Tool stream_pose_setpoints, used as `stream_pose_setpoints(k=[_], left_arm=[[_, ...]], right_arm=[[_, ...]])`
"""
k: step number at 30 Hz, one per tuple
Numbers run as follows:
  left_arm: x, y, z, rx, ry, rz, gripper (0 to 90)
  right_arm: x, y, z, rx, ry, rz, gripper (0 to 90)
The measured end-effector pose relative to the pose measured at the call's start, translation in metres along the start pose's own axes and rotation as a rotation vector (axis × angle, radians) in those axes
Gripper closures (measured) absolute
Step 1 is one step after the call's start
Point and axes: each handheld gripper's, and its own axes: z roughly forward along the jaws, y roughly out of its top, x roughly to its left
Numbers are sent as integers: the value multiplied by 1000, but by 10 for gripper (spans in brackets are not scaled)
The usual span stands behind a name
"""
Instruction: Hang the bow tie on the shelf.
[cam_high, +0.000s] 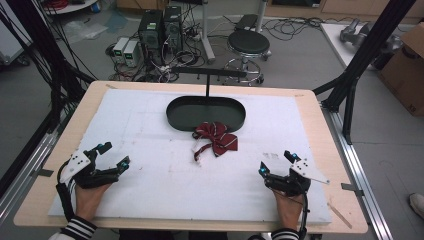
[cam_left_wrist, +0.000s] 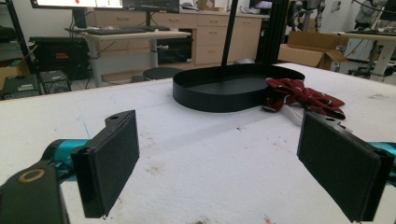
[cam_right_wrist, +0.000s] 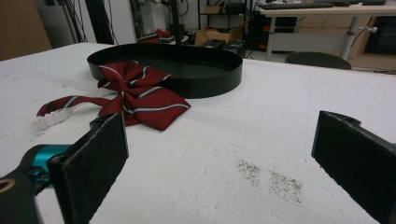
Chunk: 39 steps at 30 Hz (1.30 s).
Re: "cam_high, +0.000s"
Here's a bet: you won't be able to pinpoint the person's left hand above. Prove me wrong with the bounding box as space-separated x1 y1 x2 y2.
74 182 113 223

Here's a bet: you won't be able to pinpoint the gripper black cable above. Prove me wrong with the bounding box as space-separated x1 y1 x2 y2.
297 190 311 240
55 159 77 223

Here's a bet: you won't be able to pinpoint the white shoe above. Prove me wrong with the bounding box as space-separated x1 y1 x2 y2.
408 192 424 220

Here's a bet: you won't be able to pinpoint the black metal frame strut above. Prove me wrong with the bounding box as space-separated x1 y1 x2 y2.
312 0 418 145

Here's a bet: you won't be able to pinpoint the thin wooden stick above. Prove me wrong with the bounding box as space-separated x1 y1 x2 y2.
327 202 354 230

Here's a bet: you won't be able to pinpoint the person's right hand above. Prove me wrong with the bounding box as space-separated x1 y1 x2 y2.
272 189 305 232

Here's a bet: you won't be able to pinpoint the grey tape piece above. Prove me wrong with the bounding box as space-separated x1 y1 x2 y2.
340 182 365 198
30 168 55 178

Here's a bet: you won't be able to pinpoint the black frame with cable bundle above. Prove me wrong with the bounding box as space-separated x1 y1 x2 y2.
0 0 98 198

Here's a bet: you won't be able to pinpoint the white bench power supply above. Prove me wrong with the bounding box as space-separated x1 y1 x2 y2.
122 40 141 68
112 36 130 65

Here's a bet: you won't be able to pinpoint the grey desk leg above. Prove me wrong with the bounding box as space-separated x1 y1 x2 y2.
199 0 217 65

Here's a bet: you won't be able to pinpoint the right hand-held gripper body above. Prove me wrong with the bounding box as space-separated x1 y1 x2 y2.
264 159 331 198

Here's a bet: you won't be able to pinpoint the black stand with oval tray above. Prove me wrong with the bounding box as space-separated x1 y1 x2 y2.
165 66 248 133

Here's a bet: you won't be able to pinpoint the computer towers on floor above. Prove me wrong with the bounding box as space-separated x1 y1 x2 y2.
105 19 207 84

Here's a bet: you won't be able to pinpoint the aluminium rail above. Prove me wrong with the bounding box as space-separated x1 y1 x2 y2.
0 128 69 223
320 101 395 240

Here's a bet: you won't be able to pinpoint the dark red striped bow tie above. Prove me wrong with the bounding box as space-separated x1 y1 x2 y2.
191 121 240 163

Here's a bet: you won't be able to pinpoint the black computer tower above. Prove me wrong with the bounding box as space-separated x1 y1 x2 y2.
162 5 184 54
137 9 165 53

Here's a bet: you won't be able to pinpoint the black flat base plate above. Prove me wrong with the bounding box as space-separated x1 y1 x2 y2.
234 13 258 32

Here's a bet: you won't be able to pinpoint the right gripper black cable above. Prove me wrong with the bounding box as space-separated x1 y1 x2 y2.
297 190 311 240

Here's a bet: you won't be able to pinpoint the person's dark trousers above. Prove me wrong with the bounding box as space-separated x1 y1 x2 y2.
118 229 231 240

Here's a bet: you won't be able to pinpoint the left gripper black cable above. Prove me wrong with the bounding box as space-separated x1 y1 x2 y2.
55 159 77 223

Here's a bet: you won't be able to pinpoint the white foam mat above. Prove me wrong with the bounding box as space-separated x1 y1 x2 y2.
48 88 333 225

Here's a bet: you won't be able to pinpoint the black floor cables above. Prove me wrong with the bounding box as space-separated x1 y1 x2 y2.
261 15 361 42

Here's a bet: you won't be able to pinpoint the black round stool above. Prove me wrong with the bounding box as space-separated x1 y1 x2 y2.
223 29 272 87

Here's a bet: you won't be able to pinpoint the round white table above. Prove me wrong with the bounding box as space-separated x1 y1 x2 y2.
42 0 100 16

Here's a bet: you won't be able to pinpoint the brown cardboard box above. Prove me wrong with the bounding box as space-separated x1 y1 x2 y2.
377 22 424 118

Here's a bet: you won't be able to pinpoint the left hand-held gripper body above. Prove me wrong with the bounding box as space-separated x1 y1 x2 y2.
59 148 120 190

